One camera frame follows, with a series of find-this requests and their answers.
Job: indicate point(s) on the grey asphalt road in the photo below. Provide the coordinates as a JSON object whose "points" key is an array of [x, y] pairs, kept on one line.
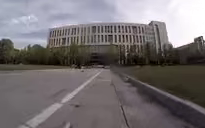
{"points": [[90, 103]]}

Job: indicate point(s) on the grass strip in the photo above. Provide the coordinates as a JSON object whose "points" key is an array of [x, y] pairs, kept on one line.
{"points": [[20, 66]]}

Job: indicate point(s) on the large curved white building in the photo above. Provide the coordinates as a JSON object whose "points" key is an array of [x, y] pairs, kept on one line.
{"points": [[103, 35]]}

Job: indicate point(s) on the grey building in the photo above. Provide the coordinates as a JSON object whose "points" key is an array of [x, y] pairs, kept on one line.
{"points": [[198, 45]]}

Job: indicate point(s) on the grey concrete kerb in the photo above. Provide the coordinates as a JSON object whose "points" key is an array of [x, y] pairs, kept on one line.
{"points": [[163, 98]]}

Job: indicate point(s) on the white painted line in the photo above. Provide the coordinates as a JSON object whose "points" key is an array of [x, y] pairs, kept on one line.
{"points": [[53, 108]]}

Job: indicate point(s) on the green grass lawn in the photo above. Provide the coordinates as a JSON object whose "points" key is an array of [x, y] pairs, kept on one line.
{"points": [[176, 80]]}

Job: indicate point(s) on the row of trees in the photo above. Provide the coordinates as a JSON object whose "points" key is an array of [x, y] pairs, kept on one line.
{"points": [[40, 55]]}

